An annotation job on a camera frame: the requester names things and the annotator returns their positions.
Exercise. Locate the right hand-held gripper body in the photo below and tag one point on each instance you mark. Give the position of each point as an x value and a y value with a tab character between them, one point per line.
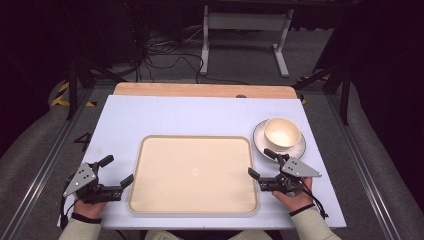
296	169

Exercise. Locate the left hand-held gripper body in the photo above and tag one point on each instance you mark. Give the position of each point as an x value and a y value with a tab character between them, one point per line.
83	176

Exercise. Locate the person's right hand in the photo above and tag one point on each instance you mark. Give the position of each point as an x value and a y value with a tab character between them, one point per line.
296	199

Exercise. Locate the person's left hand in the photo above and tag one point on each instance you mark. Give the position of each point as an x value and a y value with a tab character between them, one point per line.
88	209

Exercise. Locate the white speckled plate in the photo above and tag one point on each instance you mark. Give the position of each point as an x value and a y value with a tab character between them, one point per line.
259	140

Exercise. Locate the cream bowl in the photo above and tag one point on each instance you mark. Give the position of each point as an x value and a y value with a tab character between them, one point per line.
282	133

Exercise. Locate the beige plastic tray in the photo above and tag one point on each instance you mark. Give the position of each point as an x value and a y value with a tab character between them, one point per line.
193	175

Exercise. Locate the black metal stand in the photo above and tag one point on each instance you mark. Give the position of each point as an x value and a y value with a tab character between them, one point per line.
345	90
72	86

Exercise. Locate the white table board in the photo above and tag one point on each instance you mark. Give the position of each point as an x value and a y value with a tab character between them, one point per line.
186	115

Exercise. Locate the wooden table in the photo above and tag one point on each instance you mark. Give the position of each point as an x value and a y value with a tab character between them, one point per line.
200	90

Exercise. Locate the white metal stand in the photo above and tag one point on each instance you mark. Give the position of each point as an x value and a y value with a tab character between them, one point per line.
246	21

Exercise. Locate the aluminium floor rail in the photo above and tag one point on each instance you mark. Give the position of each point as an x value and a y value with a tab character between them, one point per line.
363	166
43	170

